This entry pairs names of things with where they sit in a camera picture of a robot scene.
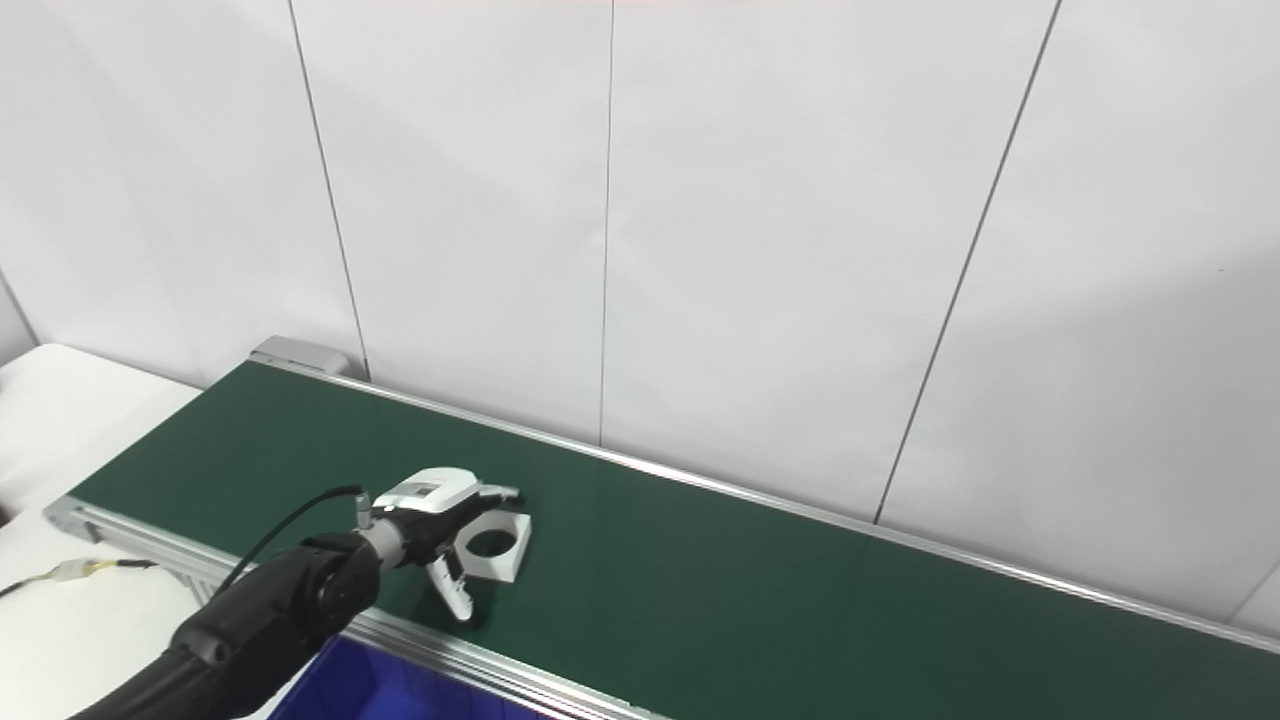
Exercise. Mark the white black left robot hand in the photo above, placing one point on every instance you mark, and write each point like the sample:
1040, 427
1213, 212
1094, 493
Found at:
430, 510

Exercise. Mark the white part with round hole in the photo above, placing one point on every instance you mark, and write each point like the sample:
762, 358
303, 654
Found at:
510, 555

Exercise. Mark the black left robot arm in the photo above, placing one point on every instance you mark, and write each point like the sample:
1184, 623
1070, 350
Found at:
270, 615

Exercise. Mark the green conveyor belt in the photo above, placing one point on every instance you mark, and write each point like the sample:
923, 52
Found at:
760, 590
420, 640

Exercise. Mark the blue plastic bin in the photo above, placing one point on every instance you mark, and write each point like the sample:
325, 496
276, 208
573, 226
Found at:
360, 690

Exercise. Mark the grey conveyor end housing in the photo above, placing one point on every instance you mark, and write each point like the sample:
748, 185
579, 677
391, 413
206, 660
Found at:
300, 353

